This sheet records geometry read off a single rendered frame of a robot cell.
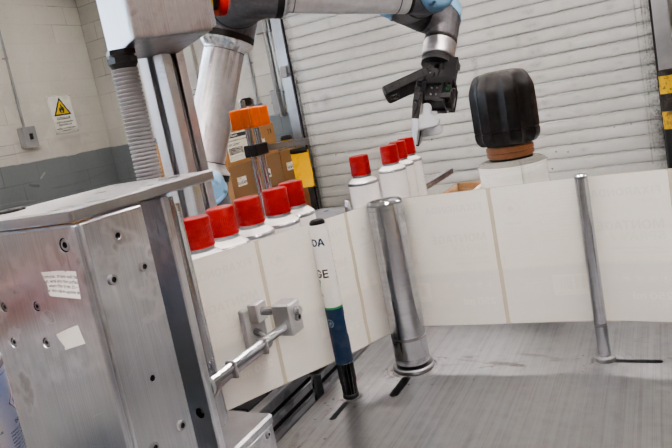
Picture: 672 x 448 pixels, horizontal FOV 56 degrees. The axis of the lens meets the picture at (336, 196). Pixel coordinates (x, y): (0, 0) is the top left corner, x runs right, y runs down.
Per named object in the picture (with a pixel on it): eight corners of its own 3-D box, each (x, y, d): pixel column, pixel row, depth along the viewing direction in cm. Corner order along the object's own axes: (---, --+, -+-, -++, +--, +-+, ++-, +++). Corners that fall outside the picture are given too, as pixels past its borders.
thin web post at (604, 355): (615, 364, 61) (590, 174, 58) (594, 364, 62) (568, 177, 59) (616, 355, 62) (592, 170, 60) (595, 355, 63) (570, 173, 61)
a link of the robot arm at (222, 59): (163, 233, 125) (212, -40, 123) (162, 223, 139) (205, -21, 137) (223, 242, 128) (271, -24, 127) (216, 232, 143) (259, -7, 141)
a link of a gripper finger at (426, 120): (435, 139, 132) (441, 100, 135) (407, 138, 135) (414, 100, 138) (437, 145, 135) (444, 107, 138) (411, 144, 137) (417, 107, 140)
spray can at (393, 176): (415, 254, 116) (395, 145, 113) (389, 256, 118) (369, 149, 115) (424, 246, 120) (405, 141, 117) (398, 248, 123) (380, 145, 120)
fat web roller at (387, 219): (427, 377, 66) (396, 202, 63) (387, 376, 68) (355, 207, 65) (440, 358, 70) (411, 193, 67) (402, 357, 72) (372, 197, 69)
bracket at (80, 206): (72, 223, 36) (68, 206, 36) (-43, 236, 41) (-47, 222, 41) (216, 179, 48) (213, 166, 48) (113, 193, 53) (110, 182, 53)
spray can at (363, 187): (387, 275, 106) (365, 155, 103) (359, 276, 108) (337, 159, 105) (398, 265, 110) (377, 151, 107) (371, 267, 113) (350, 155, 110)
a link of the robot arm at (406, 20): (401, -27, 134) (445, -7, 137) (382, -14, 145) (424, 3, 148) (390, 8, 134) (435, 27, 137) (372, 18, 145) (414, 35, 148)
